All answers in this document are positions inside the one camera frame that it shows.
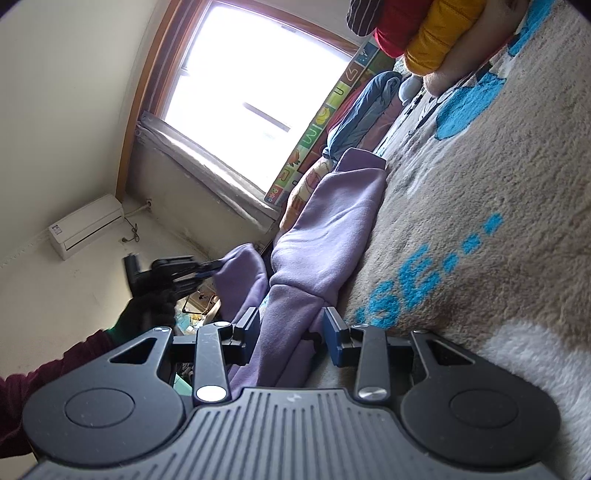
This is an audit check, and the black power cable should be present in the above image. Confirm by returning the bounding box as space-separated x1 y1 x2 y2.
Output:
121 198 153 243

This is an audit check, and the person's left hand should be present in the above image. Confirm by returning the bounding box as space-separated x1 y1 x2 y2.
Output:
115 291 177 337

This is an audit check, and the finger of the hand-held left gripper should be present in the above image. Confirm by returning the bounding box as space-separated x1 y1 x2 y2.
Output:
174 272 214 292
173 259 223 280

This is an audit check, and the grey window sill cover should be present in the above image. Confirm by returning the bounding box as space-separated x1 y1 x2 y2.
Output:
133 111 280 234

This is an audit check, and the pink pillow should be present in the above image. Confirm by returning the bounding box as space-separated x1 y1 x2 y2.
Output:
422 46 482 94

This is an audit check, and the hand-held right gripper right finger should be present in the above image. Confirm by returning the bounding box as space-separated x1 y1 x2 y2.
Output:
323 307 469 403

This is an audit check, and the purple hoodie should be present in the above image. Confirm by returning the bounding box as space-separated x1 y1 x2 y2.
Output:
215 148 389 389

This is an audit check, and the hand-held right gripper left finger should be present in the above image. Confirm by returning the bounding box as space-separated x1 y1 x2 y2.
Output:
107 307 260 403

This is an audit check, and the colourful alphabet play mat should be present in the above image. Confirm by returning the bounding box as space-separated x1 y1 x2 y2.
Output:
264 39 384 206

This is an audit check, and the wooden framed window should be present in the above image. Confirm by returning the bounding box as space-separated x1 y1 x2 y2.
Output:
115 0 370 200

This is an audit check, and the cartoon print quilt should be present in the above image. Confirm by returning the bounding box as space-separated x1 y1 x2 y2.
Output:
279 154 342 230

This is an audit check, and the grey printed blanket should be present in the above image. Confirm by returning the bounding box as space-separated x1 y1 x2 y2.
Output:
302 0 591 480

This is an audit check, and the blue cloth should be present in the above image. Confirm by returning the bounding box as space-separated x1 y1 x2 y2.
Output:
322 71 402 160

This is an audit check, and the light blue plush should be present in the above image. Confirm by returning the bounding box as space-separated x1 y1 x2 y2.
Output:
398 73 426 103

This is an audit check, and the dark striped cloth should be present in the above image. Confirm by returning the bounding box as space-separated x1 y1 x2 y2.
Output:
346 0 393 36

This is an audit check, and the white air conditioner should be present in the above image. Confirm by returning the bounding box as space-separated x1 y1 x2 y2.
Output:
48 194 125 262

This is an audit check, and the person's left forearm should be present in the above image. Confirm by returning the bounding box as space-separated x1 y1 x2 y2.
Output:
0 325 118 462

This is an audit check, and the red jacket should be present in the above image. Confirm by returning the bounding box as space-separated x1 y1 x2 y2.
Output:
373 0 439 59

